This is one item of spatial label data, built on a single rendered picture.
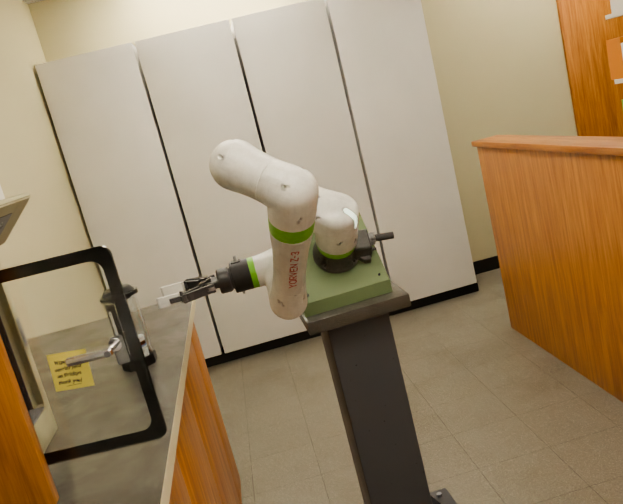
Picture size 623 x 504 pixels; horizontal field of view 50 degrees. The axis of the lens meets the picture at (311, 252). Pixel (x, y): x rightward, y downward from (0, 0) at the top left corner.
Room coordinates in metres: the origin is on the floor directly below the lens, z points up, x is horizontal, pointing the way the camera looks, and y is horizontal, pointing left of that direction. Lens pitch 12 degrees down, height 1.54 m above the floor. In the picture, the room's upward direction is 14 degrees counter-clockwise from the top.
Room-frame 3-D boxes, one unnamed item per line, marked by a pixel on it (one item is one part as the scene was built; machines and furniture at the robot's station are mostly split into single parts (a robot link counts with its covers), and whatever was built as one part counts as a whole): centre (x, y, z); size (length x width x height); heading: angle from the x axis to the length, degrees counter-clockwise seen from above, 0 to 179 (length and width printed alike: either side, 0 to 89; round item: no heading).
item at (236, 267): (1.91, 0.22, 1.12); 0.09 x 0.06 x 0.12; 5
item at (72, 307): (1.23, 0.51, 1.19); 0.30 x 0.01 x 0.40; 88
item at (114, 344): (1.20, 0.44, 1.20); 0.10 x 0.05 x 0.03; 88
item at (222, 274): (1.90, 0.29, 1.12); 0.09 x 0.08 x 0.07; 95
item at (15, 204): (1.39, 0.64, 1.46); 0.32 x 0.11 x 0.10; 5
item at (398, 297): (2.05, -0.08, 0.92); 0.32 x 0.32 x 0.04; 7
